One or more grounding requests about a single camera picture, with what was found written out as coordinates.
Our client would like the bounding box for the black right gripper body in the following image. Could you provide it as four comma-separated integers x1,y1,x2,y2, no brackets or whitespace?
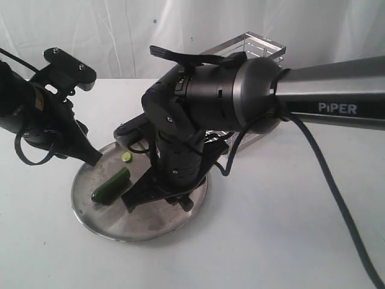
152,129,205,188

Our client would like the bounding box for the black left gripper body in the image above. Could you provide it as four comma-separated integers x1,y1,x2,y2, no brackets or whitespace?
14,84,87,158

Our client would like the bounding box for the green cucumber piece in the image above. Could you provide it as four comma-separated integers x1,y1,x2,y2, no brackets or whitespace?
91,167,131,205

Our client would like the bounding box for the wire metal utensil holder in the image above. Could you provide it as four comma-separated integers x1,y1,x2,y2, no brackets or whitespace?
201,31,286,151

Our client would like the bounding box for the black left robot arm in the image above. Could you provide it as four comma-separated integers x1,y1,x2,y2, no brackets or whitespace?
1,61,102,166

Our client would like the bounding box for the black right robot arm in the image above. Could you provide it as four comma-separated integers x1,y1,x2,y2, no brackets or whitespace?
122,57,384,211

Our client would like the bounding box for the small cucumber slice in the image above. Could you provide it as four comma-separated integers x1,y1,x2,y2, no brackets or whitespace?
121,151,132,163

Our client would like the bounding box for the round stainless steel plate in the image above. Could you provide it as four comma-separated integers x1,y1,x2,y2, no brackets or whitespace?
71,142,208,241

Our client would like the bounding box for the white backdrop curtain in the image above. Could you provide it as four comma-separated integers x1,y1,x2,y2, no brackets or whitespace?
1,1,384,78

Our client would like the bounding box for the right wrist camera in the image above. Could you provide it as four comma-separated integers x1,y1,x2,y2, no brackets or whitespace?
113,113,153,149

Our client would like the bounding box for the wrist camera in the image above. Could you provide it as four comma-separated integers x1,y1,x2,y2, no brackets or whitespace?
30,47,97,99
113,113,153,149

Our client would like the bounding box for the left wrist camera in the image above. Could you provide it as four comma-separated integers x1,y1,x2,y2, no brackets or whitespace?
30,47,97,99

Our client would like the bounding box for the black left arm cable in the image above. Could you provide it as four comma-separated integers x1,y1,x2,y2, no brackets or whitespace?
0,48,76,166

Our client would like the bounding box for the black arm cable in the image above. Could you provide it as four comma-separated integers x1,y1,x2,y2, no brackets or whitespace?
0,48,76,166
126,45,385,289

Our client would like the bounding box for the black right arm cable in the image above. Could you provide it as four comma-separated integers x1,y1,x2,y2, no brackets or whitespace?
126,45,385,289

